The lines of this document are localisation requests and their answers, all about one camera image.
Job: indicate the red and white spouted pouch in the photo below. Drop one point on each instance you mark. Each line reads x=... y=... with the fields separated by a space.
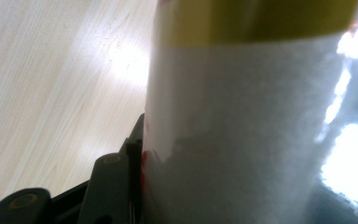
x=230 y=124

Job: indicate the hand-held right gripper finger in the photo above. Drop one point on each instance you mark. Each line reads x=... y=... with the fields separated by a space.
x=135 y=186

